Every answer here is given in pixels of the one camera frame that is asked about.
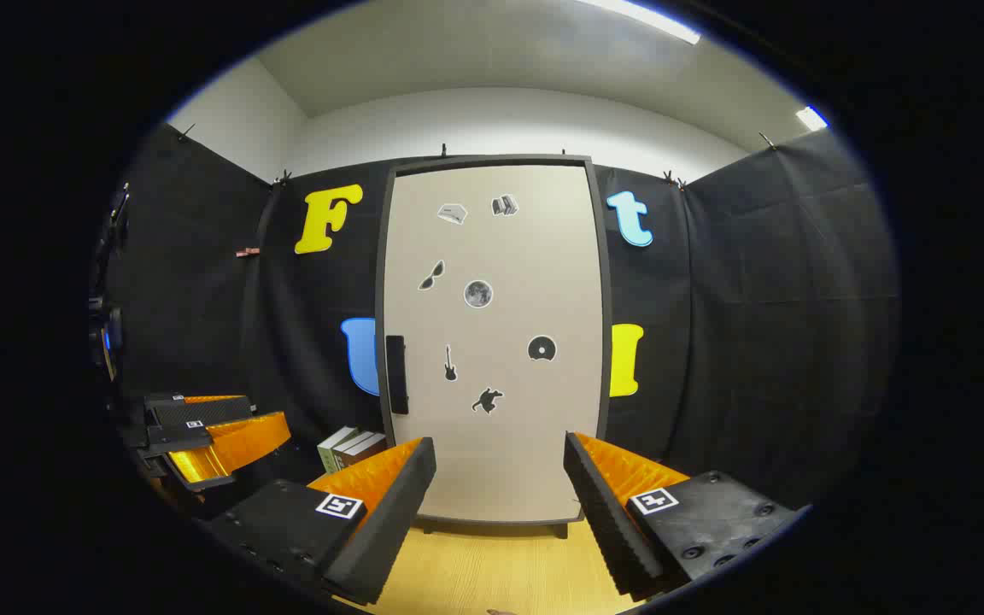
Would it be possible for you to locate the black cabinet door handle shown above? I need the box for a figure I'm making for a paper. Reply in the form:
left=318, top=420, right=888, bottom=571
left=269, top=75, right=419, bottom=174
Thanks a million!
left=384, top=335, right=409, bottom=416

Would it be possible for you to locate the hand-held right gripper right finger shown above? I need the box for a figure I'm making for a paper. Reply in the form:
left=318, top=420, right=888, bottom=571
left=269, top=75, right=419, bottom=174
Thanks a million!
left=562, top=431, right=811, bottom=603

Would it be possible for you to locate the brown book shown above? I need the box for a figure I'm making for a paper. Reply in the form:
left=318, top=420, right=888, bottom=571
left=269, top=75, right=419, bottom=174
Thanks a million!
left=340, top=433, right=388, bottom=469

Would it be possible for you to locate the long ceiling light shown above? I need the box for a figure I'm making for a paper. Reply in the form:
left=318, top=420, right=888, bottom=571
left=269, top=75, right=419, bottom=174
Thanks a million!
left=577, top=0, right=702, bottom=45

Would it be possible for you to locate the black backdrop cloth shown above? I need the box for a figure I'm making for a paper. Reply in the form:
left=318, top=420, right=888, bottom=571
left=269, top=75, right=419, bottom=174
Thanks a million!
left=95, top=120, right=899, bottom=513

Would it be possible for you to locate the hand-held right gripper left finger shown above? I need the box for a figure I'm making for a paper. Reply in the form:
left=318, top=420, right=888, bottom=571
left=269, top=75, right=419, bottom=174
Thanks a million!
left=202, top=436, right=439, bottom=607

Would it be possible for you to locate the green book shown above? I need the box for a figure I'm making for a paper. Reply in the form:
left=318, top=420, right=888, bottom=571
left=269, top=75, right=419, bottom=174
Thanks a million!
left=317, top=425, right=358, bottom=475

